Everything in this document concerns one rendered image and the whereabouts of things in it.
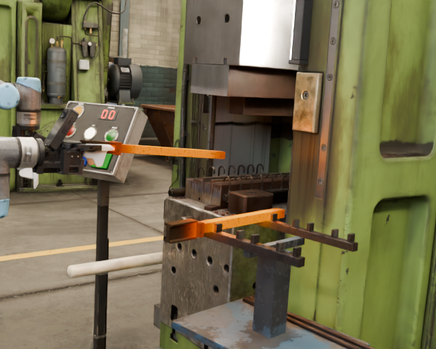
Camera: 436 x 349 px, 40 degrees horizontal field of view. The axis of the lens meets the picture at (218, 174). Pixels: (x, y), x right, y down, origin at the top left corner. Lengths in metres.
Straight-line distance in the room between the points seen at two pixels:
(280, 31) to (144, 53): 9.13
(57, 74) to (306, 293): 5.15
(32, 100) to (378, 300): 1.27
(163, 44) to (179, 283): 9.35
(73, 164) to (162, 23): 9.71
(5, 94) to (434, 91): 1.29
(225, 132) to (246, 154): 0.13
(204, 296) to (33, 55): 4.96
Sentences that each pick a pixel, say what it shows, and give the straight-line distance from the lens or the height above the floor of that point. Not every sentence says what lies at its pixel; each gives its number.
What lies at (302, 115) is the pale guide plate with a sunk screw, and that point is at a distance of 1.78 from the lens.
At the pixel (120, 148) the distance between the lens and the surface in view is 1.61.
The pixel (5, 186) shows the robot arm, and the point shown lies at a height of 1.04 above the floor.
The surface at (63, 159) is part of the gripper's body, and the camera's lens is 1.54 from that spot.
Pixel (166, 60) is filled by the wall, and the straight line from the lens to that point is 11.23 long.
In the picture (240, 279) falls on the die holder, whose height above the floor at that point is 0.73.
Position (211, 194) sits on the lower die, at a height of 0.95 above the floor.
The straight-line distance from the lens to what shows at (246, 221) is 1.54.
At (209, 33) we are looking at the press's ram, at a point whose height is 1.46.
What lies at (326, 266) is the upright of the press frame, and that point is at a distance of 1.80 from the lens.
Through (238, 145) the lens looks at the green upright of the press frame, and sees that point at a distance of 2.25.
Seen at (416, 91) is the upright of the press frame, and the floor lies 1.32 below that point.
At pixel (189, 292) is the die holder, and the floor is 0.63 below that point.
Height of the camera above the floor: 1.32
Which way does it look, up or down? 9 degrees down
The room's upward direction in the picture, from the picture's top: 3 degrees clockwise
